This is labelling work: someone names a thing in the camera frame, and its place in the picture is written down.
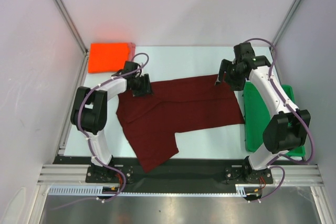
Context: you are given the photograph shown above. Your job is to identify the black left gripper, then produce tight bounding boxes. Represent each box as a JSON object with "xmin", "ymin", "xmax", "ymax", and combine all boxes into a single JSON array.
[{"xmin": 132, "ymin": 74, "xmax": 154, "ymax": 97}]

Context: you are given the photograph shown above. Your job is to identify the dark red t shirt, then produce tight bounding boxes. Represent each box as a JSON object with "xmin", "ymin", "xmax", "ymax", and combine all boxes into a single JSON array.
[{"xmin": 116, "ymin": 74, "xmax": 245, "ymax": 173}]

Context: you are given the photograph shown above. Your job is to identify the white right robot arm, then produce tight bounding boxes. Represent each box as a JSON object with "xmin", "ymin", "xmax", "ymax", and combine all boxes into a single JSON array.
[{"xmin": 215, "ymin": 55, "xmax": 313, "ymax": 183}]

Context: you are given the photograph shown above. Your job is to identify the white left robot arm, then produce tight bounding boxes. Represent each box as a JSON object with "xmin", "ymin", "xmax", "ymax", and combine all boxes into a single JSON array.
[{"xmin": 70, "ymin": 61, "xmax": 152, "ymax": 182}]

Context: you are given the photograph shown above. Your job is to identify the folded pink t shirt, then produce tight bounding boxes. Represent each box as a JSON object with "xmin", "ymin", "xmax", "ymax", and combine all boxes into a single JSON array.
[{"xmin": 128, "ymin": 42, "xmax": 136, "ymax": 61}]

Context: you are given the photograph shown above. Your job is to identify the folded orange t shirt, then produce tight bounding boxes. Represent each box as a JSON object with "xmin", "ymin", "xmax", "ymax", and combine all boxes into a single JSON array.
[{"xmin": 88, "ymin": 43, "xmax": 131, "ymax": 74}]

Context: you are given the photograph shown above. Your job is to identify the green plastic tray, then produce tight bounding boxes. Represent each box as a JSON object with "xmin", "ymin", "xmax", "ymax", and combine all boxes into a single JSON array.
[{"xmin": 243, "ymin": 82, "xmax": 307, "ymax": 157}]

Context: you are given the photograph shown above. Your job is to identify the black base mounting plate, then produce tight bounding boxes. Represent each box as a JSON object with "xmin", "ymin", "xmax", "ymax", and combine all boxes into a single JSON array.
[{"xmin": 53, "ymin": 156, "xmax": 273, "ymax": 194}]

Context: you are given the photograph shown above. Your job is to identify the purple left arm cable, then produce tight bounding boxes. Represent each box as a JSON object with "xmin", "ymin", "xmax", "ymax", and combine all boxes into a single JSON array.
[{"xmin": 77, "ymin": 52, "xmax": 150, "ymax": 167}]

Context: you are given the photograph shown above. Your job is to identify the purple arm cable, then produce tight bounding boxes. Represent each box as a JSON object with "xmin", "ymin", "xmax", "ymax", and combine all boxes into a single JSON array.
[
  {"xmin": 244, "ymin": 37, "xmax": 315, "ymax": 166},
  {"xmin": 77, "ymin": 52, "xmax": 150, "ymax": 167}
]

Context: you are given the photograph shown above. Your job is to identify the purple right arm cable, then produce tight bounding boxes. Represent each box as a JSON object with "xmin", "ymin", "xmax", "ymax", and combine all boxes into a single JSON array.
[{"xmin": 244, "ymin": 37, "xmax": 315, "ymax": 166}]

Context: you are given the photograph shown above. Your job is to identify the white slotted cable duct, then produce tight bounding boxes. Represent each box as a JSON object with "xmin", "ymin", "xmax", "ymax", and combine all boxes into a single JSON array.
[{"xmin": 49, "ymin": 185, "xmax": 261, "ymax": 198}]

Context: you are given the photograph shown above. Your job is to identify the right rear aluminium post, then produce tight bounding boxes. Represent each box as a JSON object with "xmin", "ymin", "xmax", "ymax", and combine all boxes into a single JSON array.
[{"xmin": 272, "ymin": 0, "xmax": 303, "ymax": 46}]

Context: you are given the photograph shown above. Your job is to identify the aluminium post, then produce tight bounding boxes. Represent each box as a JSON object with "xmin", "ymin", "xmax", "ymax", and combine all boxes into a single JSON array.
[
  {"xmin": 272, "ymin": 0, "xmax": 303, "ymax": 46},
  {"xmin": 53, "ymin": 0, "xmax": 88, "ymax": 55}
]

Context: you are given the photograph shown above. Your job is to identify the aluminium front frame rail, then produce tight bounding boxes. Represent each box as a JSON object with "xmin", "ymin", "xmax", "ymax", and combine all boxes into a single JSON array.
[{"xmin": 38, "ymin": 164, "xmax": 323, "ymax": 186}]

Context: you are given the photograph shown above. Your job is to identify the left rear aluminium post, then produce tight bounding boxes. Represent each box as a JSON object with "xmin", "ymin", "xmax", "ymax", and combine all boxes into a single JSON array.
[{"xmin": 53, "ymin": 0, "xmax": 88, "ymax": 55}]

